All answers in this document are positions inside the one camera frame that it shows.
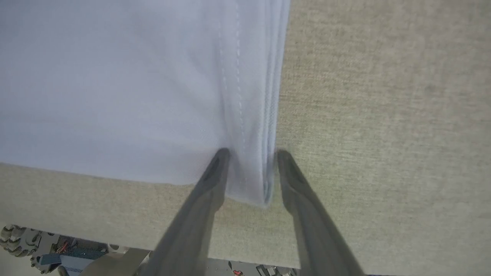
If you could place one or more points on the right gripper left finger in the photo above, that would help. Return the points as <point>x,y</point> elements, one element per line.
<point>191,230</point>

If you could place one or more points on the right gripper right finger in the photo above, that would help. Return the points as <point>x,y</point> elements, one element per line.
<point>314,230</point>

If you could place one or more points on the light blue shirt white trim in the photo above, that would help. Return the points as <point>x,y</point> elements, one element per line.
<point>115,84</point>

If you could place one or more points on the grey fabric sofa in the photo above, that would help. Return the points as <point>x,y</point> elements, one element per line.
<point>383,134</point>

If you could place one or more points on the robot wheeled base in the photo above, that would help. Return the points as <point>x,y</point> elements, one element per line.
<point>50,260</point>

